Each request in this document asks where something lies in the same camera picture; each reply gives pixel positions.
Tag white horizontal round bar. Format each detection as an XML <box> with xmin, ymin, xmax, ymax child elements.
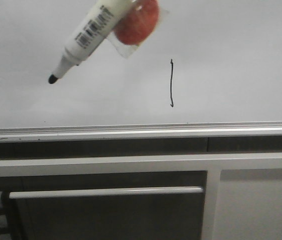
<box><xmin>9</xmin><ymin>186</ymin><xmax>204</xmax><ymax>200</ymax></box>

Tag red round magnet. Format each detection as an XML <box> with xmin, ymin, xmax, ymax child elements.
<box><xmin>113</xmin><ymin>0</ymin><xmax>160</xmax><ymax>46</ymax></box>

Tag aluminium whiteboard tray rail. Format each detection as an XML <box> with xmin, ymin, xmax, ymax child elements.
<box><xmin>0</xmin><ymin>121</ymin><xmax>282</xmax><ymax>143</ymax></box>

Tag white metal stand frame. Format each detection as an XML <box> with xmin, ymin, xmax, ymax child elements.
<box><xmin>0</xmin><ymin>152</ymin><xmax>282</xmax><ymax>240</ymax></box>

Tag white black-tip marker pen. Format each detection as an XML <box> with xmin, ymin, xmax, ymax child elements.
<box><xmin>48</xmin><ymin>0</ymin><xmax>136</xmax><ymax>84</ymax></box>

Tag white whiteboard surface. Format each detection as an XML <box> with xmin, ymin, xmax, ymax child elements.
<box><xmin>0</xmin><ymin>0</ymin><xmax>282</xmax><ymax>128</ymax></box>

